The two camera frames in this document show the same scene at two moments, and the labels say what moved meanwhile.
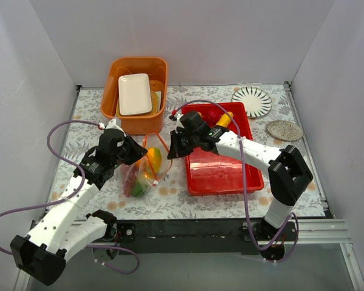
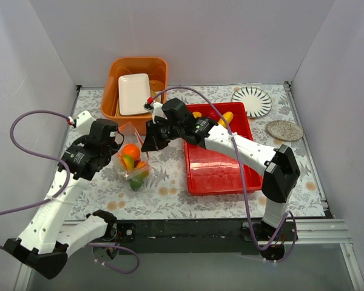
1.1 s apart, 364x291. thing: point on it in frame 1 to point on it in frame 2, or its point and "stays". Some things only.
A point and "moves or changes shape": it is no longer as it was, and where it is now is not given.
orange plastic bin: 157,69 stays
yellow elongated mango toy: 224,120 stays
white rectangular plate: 134,94 stays
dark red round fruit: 213,116 stays
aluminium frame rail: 307,231 stays
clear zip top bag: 138,177 moves or changes shape
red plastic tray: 210,173 stays
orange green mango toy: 138,190 to 137,182
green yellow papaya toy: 153,163 moves or changes shape
